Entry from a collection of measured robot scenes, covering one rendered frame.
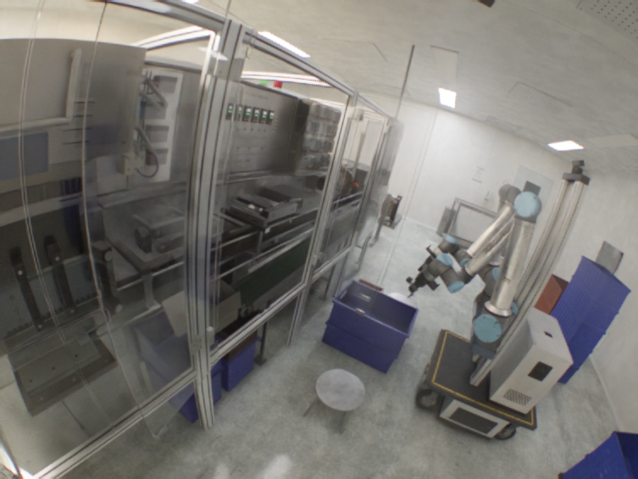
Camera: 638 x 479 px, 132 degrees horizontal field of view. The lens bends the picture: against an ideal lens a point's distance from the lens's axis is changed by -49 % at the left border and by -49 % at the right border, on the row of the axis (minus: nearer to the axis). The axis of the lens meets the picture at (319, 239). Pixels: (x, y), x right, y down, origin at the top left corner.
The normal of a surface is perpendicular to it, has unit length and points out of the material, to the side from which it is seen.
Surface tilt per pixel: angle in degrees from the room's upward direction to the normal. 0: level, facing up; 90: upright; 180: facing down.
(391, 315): 90
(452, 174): 90
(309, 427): 0
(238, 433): 0
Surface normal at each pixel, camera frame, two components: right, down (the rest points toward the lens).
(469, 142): -0.44, 0.26
